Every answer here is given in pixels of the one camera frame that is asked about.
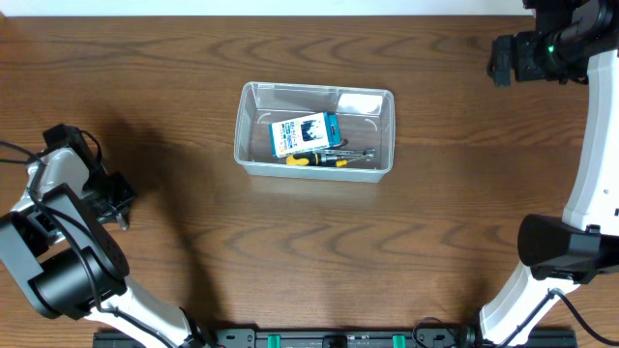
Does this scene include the clear plastic container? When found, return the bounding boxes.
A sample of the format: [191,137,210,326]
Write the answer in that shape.
[234,81,396,183]

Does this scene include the yellow black stubby screwdriver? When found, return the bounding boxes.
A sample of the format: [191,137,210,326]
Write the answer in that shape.
[285,152,348,167]

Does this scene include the silver wrench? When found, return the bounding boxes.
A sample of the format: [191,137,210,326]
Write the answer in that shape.
[336,148,376,159]

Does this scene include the blue white screwdriver box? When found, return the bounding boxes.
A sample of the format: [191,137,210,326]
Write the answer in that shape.
[269,111,342,159]

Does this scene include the red handled pliers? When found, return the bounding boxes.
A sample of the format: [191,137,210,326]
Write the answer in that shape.
[334,139,348,148]

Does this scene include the black yellow precision screwdriver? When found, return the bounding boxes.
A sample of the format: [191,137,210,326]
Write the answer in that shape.
[333,171,371,182]

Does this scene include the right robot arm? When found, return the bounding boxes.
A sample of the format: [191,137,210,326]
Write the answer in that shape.
[458,0,618,347]

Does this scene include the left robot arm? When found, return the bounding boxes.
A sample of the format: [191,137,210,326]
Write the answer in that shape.
[1,124,215,347]

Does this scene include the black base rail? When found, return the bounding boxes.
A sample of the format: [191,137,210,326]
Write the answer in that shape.
[92,327,578,348]

